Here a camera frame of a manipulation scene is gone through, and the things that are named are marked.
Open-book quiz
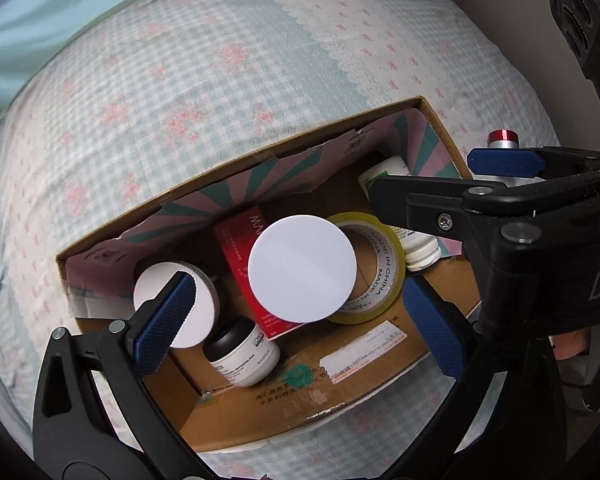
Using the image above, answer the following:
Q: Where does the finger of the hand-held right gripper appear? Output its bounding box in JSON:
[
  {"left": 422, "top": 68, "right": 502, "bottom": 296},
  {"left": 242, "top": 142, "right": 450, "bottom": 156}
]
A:
[
  {"left": 368, "top": 172, "right": 600, "bottom": 261},
  {"left": 467, "top": 145, "right": 600, "bottom": 181}
]

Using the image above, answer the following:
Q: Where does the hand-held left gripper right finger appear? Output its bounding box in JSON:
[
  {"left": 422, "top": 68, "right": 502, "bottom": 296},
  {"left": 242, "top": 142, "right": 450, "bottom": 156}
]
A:
[{"left": 375, "top": 275, "right": 568, "bottom": 480}]

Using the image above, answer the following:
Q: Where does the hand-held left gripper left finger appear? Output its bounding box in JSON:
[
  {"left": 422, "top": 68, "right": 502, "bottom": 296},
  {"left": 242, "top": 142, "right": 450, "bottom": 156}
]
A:
[{"left": 32, "top": 270, "right": 216, "bottom": 480}]

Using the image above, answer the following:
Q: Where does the white lidded cream jar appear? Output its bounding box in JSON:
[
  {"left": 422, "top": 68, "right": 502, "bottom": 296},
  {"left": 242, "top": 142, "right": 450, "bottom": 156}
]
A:
[
  {"left": 132, "top": 260, "right": 222, "bottom": 350},
  {"left": 247, "top": 215, "right": 359, "bottom": 325}
]

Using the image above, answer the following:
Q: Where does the white plastic bottle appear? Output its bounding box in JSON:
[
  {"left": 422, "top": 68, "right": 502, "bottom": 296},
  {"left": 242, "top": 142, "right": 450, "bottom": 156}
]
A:
[{"left": 357, "top": 155, "right": 441, "bottom": 272}]

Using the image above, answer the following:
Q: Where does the yellow tape roll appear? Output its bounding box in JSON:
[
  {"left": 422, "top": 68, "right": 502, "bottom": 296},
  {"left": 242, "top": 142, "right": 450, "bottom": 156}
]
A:
[{"left": 325, "top": 211, "right": 409, "bottom": 325}]

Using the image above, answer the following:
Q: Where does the black lidded white jar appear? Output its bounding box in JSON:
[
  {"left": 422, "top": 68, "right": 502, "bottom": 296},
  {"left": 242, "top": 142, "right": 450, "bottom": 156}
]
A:
[{"left": 202, "top": 315, "right": 282, "bottom": 389}]

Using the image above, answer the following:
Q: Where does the red carton box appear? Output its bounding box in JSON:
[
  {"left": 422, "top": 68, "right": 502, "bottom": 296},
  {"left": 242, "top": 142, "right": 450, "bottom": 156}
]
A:
[{"left": 212, "top": 204, "right": 307, "bottom": 339}]

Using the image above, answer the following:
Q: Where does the printed cardboard box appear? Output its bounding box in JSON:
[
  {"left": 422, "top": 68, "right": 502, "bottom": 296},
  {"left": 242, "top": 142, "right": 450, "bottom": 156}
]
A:
[{"left": 55, "top": 95, "right": 484, "bottom": 454}]

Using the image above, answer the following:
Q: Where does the person's right hand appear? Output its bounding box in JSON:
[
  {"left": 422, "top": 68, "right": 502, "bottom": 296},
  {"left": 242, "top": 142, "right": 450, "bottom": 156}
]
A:
[{"left": 550, "top": 330, "right": 592, "bottom": 362}]

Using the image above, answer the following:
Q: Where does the checked floral bed sheet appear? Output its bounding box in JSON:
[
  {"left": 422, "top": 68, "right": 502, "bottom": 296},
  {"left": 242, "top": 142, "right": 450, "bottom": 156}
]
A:
[{"left": 0, "top": 0, "right": 563, "bottom": 480}]

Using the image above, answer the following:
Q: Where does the light blue hanging cloth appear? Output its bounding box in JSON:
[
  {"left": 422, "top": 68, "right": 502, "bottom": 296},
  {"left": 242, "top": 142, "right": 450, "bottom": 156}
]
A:
[{"left": 0, "top": 0, "right": 206, "bottom": 128}]

